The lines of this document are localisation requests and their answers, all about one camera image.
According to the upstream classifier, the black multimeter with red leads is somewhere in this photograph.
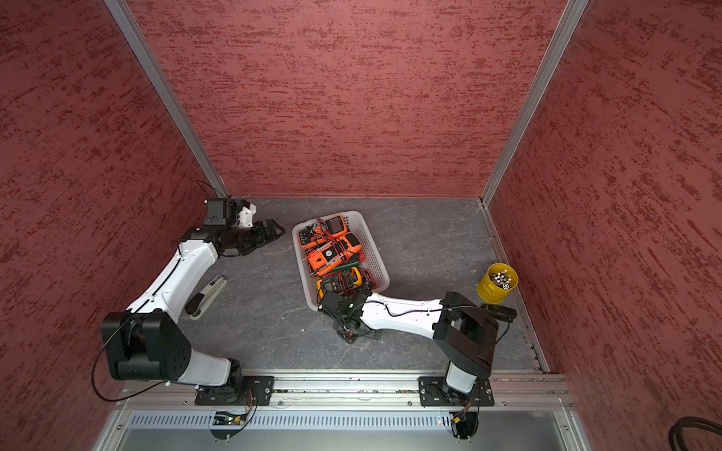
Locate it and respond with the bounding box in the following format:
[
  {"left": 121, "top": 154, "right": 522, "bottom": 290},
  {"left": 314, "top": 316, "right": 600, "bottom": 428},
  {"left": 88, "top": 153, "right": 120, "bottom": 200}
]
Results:
[{"left": 334, "top": 322, "right": 381, "bottom": 345}]

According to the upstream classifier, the yellow black multimeter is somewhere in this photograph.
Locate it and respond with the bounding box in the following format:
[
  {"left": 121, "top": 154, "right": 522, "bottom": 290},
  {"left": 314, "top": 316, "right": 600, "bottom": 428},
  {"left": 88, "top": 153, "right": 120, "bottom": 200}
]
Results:
[{"left": 316, "top": 267, "right": 365, "bottom": 304}]

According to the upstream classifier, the orange multimeter with leads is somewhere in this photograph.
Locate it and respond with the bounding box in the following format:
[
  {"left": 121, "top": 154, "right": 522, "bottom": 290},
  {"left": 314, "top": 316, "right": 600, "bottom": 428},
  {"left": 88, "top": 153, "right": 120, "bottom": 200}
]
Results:
[{"left": 306, "top": 232, "right": 363, "bottom": 278}]

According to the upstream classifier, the orange clamp meter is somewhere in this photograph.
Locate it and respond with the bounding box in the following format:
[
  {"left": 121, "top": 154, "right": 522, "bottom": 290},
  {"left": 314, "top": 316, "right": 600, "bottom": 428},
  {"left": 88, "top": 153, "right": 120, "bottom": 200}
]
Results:
[{"left": 298, "top": 215, "right": 349, "bottom": 250}]

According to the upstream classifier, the green multimeter face down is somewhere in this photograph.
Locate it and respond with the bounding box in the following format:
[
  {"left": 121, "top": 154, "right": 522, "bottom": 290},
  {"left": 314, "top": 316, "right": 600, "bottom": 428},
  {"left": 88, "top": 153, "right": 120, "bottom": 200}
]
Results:
[{"left": 332, "top": 256, "right": 364, "bottom": 272}]

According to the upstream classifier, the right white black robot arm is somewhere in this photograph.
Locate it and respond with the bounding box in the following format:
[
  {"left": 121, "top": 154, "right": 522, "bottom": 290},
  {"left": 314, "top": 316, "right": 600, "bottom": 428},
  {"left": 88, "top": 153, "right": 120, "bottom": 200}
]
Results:
[{"left": 318, "top": 289, "right": 499, "bottom": 396}]

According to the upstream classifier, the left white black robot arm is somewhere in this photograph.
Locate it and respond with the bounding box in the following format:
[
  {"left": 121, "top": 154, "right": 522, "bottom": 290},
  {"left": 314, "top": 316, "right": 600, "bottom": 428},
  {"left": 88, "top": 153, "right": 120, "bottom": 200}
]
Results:
[{"left": 98, "top": 219, "right": 286, "bottom": 405}]

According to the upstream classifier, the white plastic perforated basket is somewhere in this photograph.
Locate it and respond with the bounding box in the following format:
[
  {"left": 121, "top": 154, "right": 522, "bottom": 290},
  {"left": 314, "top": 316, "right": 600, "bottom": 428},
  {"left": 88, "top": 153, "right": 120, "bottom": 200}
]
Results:
[{"left": 293, "top": 210, "right": 390, "bottom": 311}]

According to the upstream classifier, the white grey stapler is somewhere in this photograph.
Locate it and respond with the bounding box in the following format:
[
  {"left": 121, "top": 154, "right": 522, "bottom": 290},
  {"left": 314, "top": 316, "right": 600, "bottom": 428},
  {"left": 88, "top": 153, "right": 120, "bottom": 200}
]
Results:
[{"left": 184, "top": 275, "right": 228, "bottom": 321}]

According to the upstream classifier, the yellow cup with batteries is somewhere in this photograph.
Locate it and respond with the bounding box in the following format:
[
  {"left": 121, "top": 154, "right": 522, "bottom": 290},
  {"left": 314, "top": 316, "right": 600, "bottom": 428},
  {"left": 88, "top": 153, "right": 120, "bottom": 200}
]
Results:
[{"left": 477, "top": 263, "right": 519, "bottom": 306}]

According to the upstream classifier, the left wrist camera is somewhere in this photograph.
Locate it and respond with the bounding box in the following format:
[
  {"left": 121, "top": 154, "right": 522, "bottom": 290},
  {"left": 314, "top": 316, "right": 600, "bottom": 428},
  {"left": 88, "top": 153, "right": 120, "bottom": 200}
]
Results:
[{"left": 203, "top": 197, "right": 257, "bottom": 229}]

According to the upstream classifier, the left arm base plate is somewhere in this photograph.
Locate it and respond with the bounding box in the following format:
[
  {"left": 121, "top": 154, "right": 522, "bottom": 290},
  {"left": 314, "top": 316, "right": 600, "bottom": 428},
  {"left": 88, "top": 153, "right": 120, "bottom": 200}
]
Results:
[{"left": 195, "top": 375, "right": 276, "bottom": 407}]

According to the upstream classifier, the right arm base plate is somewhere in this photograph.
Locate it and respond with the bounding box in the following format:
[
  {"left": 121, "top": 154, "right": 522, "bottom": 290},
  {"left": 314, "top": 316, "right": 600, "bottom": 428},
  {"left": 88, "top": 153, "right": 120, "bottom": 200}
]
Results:
[{"left": 417, "top": 376, "right": 494, "bottom": 408}]

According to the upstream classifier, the black cable coil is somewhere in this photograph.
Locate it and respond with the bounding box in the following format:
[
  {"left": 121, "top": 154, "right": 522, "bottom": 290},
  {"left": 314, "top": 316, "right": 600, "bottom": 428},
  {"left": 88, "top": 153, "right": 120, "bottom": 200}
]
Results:
[{"left": 667, "top": 415, "right": 722, "bottom": 451}]

